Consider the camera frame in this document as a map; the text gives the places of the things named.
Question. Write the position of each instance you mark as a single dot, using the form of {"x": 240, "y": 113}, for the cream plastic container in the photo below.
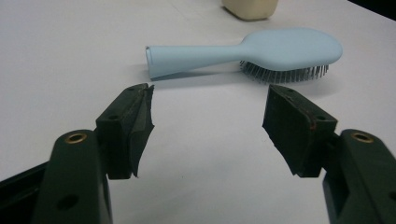
{"x": 250, "y": 7}

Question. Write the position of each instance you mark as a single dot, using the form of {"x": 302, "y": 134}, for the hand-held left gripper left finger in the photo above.
{"x": 120, "y": 130}

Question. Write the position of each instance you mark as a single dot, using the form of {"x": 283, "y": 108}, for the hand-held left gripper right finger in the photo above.
{"x": 292, "y": 130}

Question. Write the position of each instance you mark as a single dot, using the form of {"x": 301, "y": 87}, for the light blue hairbrush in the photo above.
{"x": 280, "y": 48}

